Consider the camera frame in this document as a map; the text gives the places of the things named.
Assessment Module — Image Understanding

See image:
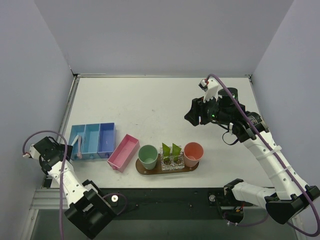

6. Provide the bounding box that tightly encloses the coral plastic cup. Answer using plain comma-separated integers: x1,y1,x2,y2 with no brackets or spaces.
183,142,204,168

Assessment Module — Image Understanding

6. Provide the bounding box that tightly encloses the green toothpaste tube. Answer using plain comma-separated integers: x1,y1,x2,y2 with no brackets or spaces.
162,143,171,160
172,143,182,163

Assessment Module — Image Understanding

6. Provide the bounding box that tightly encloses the clear crystal toothbrush holder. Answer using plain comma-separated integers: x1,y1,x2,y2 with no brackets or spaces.
159,146,185,172

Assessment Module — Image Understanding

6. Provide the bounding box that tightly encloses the green plastic cup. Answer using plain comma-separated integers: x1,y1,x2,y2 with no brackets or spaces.
138,145,158,170

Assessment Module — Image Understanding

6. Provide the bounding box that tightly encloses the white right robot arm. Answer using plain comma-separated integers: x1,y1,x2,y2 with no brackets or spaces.
184,87,320,225

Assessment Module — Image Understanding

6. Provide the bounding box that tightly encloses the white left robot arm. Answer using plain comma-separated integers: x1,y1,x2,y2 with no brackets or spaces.
30,136,116,240

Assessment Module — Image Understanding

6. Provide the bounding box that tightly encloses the pink toothbrush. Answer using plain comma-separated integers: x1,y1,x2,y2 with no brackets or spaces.
76,135,82,159

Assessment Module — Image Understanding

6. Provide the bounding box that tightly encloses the white toothbrush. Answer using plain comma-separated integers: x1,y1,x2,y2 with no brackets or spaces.
70,135,82,148

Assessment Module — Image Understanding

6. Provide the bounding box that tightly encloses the oval wooden tray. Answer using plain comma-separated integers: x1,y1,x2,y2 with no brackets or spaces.
135,157,199,176

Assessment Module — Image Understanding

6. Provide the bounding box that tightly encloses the light blue plastic bin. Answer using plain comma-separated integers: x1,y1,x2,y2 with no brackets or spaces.
68,124,85,160

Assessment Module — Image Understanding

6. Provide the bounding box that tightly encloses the teal plastic bin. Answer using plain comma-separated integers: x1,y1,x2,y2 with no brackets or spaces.
82,123,100,160

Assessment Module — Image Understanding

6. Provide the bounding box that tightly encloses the pink plastic bin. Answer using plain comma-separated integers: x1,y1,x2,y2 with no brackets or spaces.
107,134,140,173

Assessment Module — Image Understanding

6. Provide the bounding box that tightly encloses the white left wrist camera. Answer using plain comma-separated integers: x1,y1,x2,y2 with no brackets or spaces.
22,144,40,160

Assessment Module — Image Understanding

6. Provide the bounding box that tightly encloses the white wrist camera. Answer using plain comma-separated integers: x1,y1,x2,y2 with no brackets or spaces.
199,79,219,103
22,144,40,160

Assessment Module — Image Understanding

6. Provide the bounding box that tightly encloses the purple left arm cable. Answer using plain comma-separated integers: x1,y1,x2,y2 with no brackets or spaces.
22,129,129,240

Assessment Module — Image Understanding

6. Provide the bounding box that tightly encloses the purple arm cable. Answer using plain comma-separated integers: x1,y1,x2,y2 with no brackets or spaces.
206,73,320,237
22,129,129,240

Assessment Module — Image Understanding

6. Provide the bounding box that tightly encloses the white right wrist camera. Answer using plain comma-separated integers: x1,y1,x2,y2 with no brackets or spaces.
199,79,219,103

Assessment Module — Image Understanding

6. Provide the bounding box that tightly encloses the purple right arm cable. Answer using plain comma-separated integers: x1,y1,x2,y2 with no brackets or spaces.
206,73,320,237

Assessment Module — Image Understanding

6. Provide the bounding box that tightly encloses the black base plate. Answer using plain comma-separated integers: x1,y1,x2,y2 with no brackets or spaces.
101,187,252,221

